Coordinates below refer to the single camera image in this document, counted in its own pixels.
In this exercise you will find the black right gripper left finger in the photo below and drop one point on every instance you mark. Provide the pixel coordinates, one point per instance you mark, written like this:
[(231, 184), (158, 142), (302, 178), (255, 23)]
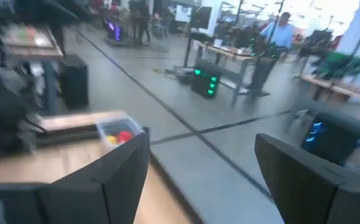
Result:
[(111, 186)]

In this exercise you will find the clear plastic tupperware container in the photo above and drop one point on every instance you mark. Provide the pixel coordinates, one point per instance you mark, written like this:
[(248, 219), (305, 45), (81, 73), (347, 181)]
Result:
[(105, 130)]

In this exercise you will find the wooden background table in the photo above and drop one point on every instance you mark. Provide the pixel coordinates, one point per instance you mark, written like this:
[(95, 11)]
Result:
[(335, 88), (27, 43), (226, 53)]

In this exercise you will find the large red strawberry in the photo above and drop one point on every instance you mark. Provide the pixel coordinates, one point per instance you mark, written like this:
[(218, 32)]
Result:
[(125, 136)]

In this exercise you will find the yellow lemon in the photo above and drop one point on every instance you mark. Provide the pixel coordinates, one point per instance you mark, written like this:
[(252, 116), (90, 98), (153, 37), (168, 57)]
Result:
[(111, 139)]

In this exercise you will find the black background monitor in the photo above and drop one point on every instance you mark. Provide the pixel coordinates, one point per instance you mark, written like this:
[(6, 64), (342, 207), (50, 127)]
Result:
[(200, 17)]

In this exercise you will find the black computer tower purple lights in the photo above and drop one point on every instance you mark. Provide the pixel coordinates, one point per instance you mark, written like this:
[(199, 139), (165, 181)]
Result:
[(114, 31)]

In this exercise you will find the person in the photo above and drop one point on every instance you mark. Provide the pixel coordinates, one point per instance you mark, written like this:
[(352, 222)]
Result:
[(279, 34)]

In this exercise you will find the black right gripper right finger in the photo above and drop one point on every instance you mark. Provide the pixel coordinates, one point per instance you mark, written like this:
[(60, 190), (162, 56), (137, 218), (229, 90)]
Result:
[(307, 193)]

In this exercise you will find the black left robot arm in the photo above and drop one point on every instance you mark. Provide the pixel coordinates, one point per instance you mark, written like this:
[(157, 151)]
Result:
[(2, 109)]

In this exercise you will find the green background object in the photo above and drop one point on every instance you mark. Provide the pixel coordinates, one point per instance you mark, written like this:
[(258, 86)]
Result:
[(339, 63)]

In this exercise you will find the plain black computer tower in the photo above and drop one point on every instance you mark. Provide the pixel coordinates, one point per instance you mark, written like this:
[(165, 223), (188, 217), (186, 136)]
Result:
[(74, 82)]

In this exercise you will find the black computer tower green lights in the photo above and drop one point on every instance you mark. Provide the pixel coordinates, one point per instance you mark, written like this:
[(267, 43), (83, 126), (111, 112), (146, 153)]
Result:
[(206, 82)]

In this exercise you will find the black computer tower blue lights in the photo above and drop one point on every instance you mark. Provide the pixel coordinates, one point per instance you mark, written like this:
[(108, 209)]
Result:
[(332, 140)]

